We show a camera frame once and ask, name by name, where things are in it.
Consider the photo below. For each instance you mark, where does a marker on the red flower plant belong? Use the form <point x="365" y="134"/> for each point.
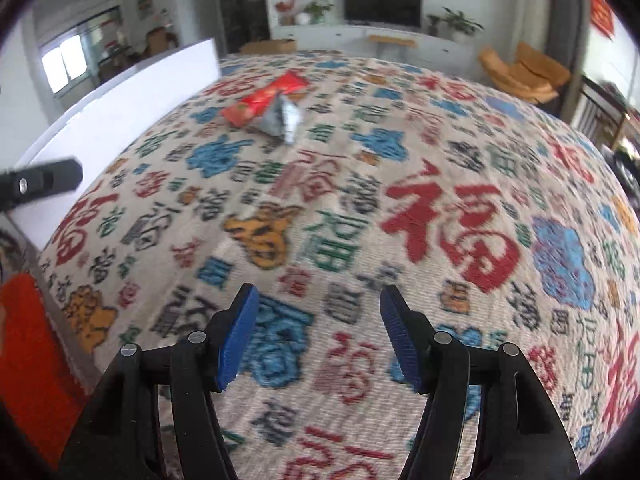
<point x="286" y="9"/>

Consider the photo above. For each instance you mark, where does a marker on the red cloth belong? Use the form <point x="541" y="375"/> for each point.
<point x="25" y="350"/>

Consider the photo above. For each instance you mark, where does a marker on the small green potted plant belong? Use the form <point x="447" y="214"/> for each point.
<point x="434" y="24"/>

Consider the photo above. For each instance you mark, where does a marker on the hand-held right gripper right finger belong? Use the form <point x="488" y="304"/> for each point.
<point x="400" y="340"/>

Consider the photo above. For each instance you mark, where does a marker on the wooden stool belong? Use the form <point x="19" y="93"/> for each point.
<point x="391" y="40"/>

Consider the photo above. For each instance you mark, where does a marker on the black television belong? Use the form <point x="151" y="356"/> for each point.
<point x="382" y="5"/>

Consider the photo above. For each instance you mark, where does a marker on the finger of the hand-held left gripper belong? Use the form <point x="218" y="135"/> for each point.
<point x="45" y="180"/>

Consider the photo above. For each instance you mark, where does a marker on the wall picture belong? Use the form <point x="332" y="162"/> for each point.
<point x="145" y="2"/>

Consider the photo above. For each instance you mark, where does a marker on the printed blanket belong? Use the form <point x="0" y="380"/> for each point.
<point x="375" y="210"/>

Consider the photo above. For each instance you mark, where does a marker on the cardboard box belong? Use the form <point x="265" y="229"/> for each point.
<point x="267" y="46"/>

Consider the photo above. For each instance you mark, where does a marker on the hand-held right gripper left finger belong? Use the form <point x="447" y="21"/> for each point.
<point x="240" y="335"/>

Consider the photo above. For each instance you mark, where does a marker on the orange armchair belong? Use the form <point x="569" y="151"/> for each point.
<point x="525" y="74"/>

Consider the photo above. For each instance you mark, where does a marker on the silver triangular snack packet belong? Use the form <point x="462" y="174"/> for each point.
<point x="284" y="121"/>

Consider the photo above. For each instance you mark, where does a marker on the white television cabinet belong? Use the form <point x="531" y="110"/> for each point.
<point x="340" y="37"/>

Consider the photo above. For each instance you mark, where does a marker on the window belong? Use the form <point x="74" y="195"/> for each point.
<point x="65" y="65"/>

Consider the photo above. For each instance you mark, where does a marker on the dark tall cabinet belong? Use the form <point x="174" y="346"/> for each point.
<point x="242" y="0"/>

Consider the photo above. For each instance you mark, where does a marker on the large leafy potted plant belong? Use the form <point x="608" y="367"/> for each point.
<point x="462" y="24"/>

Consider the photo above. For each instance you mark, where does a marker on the white board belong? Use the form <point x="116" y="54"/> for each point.
<point x="130" y="105"/>

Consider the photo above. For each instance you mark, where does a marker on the red wall hanging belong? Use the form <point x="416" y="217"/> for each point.
<point x="600" y="12"/>

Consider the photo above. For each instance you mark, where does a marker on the red snack packet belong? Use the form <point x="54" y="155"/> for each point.
<point x="255" y="102"/>

